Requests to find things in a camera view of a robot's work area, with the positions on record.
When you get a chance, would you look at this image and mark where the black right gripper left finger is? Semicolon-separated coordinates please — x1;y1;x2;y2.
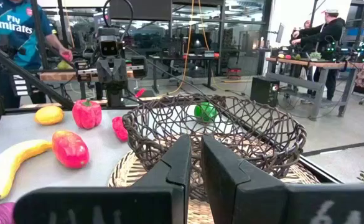
13;134;192;224

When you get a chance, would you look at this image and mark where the red chili pepper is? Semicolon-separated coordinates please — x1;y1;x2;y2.
111;116;129;142

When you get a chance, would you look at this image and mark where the black diagonal frame strut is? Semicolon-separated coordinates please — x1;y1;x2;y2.
0;30;75;110

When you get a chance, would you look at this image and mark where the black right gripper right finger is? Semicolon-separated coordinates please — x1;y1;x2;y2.
201;134;364;224

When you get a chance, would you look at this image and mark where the dark brown wicker basket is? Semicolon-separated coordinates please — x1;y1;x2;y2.
121;94;307;202

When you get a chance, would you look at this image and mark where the yellow lemon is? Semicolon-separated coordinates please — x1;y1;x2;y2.
34;105;65;126

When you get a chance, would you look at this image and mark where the black office desk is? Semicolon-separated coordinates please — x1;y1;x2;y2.
148;54;220;94

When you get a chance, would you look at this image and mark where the black cable loop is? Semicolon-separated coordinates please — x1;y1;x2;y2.
102;0;134;42

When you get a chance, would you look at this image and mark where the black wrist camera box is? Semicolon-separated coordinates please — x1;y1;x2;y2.
97;27;122;58

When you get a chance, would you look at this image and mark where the red and yellow mango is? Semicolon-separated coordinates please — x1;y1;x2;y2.
52;129;91;170

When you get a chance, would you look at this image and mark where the black computer box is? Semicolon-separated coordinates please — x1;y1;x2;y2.
250;77;281;108

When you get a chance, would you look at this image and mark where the red bell pepper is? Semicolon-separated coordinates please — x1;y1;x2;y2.
72;98;103;130

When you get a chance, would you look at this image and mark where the green lime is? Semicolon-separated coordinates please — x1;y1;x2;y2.
194;101;219;123

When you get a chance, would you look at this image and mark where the yellow hanging cable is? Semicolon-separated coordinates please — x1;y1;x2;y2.
168;0;211;95

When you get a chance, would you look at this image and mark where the computer monitor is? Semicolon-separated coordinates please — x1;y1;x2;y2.
275;22;286;44

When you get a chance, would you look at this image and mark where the yellow green fruit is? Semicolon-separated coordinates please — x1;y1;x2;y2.
56;60;73;70

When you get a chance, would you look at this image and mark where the person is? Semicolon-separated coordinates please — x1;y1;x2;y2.
290;19;312;41
0;0;74;109
291;8;347;101

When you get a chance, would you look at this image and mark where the yellow banana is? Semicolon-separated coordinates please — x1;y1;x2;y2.
0;139;54;200

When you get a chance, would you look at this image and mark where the tan woven round placemat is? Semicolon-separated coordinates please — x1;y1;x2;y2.
108;151;321;224

